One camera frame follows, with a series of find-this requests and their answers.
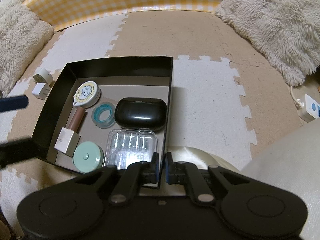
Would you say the white usb wall charger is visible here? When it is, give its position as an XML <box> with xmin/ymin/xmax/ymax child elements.
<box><xmin>32</xmin><ymin>83</ymin><xmax>51</xmax><ymax>100</ymax></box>

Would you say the white fluffy pillow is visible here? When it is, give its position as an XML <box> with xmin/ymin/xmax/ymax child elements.
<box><xmin>215</xmin><ymin>0</ymin><xmax>319</xmax><ymax>87</ymax></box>
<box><xmin>0</xmin><ymin>0</ymin><xmax>55</xmax><ymax>98</ymax></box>

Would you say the black cardboard box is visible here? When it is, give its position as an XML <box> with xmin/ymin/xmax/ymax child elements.
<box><xmin>33</xmin><ymin>56</ymin><xmax>174</xmax><ymax>176</ymax></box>

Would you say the right white fluffy pillow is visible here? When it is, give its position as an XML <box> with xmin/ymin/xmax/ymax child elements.
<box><xmin>215</xmin><ymin>0</ymin><xmax>319</xmax><ymax>87</ymax></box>

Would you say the mint green round tape measure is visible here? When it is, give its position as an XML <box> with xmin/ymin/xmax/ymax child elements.
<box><xmin>73</xmin><ymin>141</ymin><xmax>104</xmax><ymax>173</ymax></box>

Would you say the white power strip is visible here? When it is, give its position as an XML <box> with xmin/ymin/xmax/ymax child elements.
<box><xmin>290</xmin><ymin>86</ymin><xmax>319</xmax><ymax>123</ymax></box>

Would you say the white round yellow-dial tape measure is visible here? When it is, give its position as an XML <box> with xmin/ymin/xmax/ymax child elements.
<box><xmin>73</xmin><ymin>81</ymin><xmax>101</xmax><ymax>109</ymax></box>

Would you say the white cube brown-cap bottle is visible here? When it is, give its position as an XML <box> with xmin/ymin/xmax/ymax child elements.
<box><xmin>54</xmin><ymin>107</ymin><xmax>86</xmax><ymax>157</ymax></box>

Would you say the clear plastic case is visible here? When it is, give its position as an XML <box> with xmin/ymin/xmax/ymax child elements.
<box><xmin>103</xmin><ymin>129</ymin><xmax>157</xmax><ymax>170</ymax></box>

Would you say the teal clear tape roll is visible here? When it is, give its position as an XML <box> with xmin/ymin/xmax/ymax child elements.
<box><xmin>91</xmin><ymin>102</ymin><xmax>115</xmax><ymax>129</ymax></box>

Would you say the left white fluffy pillow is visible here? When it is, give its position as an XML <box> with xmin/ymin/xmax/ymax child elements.
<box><xmin>0</xmin><ymin>0</ymin><xmax>55</xmax><ymax>98</ymax></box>

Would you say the black oval earbuds case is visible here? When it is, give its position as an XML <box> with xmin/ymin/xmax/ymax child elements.
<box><xmin>114</xmin><ymin>98</ymin><xmax>167</xmax><ymax>131</ymax></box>

